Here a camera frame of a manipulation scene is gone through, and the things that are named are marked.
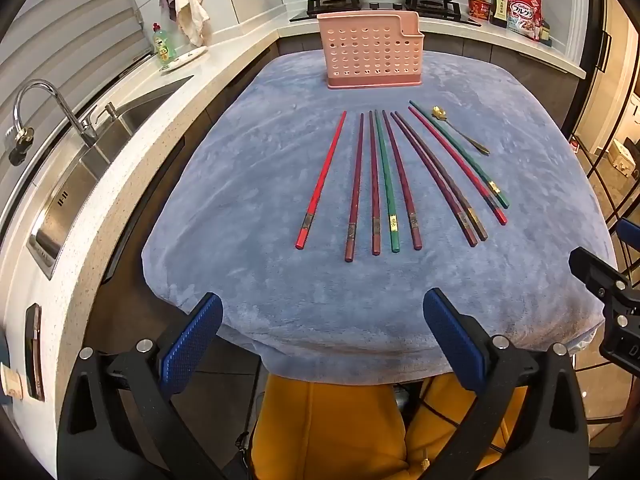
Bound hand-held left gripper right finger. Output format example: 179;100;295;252
422;287;589;480

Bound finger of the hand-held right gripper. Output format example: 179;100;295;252
616;219;640;252
569;246;632;307

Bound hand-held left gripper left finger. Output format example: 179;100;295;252
57;292;224;480

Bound red chopstick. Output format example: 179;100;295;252
295;111;348;250
407;105;508;226

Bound brown chopstick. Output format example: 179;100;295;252
368;110;382;256
395;110;489;242

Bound green chopstick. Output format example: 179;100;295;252
374;109;401;254
408;100;511;210

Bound gold spoon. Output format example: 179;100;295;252
431;105;491;157

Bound pink perforated utensil holder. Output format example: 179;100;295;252
317;10;426;92

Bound dark rectangular device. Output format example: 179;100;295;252
24;304;46;402

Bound blue plush blanket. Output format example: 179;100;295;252
141;50;618;386

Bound black framed glass door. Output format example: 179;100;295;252
565;0;640;241

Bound stainless steel sink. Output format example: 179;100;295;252
27;75;195;281

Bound chrome kitchen faucet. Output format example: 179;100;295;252
6;79;101;167

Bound white and red cereal bag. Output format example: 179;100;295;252
506;0;544;41

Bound dark sauce bottle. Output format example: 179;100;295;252
490;0;512;28

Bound white plate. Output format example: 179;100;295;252
160;46;209;72

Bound green dish soap bottle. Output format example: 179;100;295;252
151;22;172;74

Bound white hanging towel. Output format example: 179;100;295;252
172;0;211;47

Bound black gas stove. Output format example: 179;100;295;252
289;0;483;26

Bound white window blinds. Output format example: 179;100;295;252
0;0;153;128

